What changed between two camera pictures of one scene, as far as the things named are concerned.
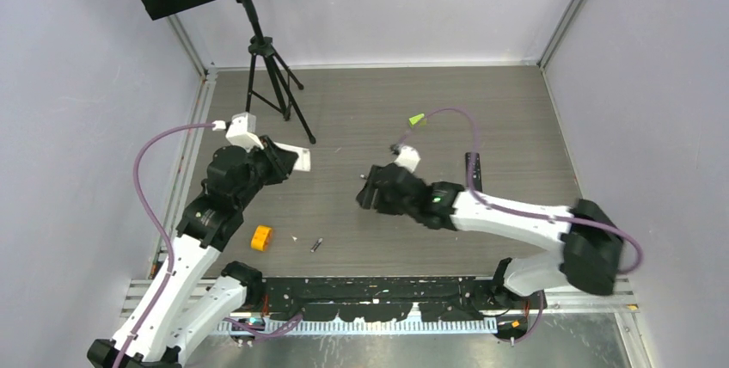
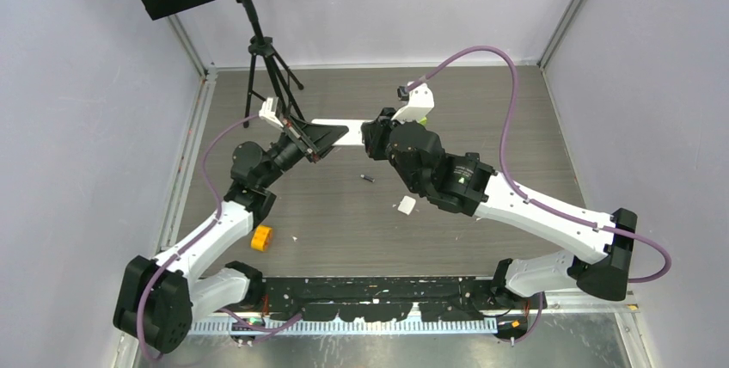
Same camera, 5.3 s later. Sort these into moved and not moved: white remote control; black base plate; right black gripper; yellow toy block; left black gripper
Moved: right black gripper; white remote control; left black gripper
Not moved: black base plate; yellow toy block
